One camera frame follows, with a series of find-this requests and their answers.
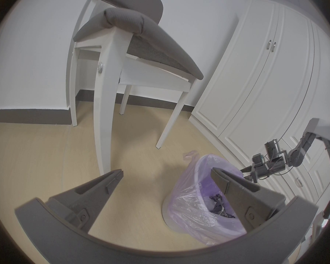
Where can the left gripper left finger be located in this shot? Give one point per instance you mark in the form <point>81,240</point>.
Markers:
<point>95,192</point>

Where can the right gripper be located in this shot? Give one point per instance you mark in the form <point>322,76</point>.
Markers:
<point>272,168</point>

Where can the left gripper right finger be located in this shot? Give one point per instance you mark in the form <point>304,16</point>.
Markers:
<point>246,199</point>

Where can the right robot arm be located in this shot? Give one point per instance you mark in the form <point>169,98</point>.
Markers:
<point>301,151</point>

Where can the crumpled black plastic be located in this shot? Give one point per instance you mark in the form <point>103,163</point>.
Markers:
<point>220,205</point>

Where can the purple plastic bag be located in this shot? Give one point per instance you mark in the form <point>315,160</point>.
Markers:
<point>194,202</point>

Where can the white trash bin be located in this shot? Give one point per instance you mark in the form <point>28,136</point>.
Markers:
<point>181,216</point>

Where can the white wardrobe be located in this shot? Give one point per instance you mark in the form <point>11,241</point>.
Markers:
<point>258,92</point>

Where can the white chair with grey cushion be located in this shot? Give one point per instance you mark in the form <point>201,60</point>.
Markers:
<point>110,73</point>

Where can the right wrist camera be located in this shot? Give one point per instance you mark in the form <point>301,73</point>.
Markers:
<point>272,147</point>

